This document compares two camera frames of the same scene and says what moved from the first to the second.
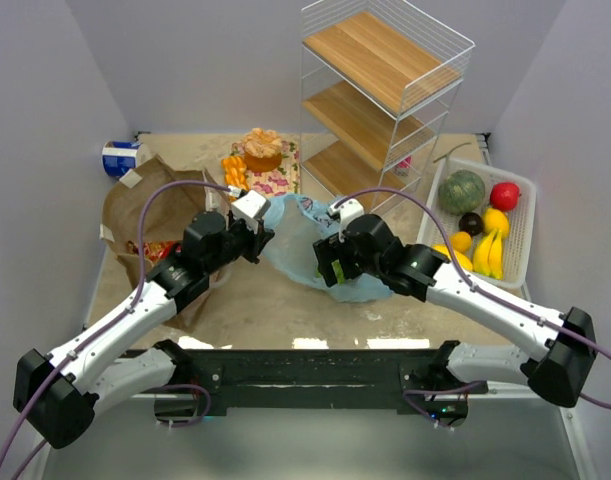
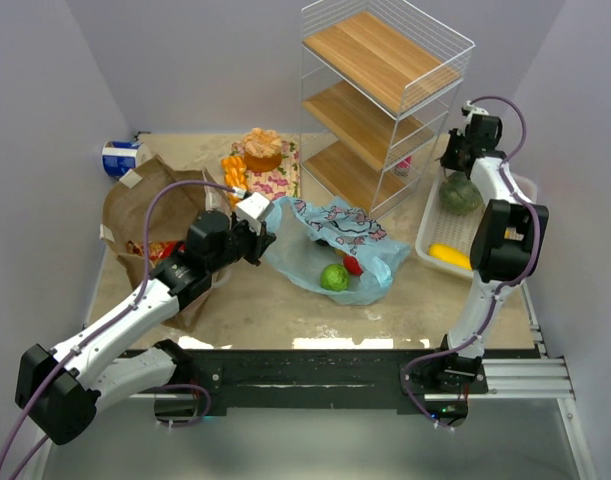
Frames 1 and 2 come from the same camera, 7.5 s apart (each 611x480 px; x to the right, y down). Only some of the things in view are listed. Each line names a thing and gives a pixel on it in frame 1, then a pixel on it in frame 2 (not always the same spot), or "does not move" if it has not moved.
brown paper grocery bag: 150,203 does not move
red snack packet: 157,251 does not move
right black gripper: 328,260 to 455,156
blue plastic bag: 297,224 does not move
